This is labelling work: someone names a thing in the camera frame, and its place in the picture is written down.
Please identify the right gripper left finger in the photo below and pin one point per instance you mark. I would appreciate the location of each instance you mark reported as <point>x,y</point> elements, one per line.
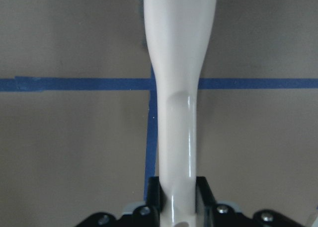
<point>146,215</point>

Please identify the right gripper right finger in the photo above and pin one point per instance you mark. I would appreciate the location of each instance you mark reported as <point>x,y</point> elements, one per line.
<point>210,213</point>

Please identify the white hand brush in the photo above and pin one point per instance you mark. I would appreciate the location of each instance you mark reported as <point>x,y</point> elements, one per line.
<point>177,34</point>

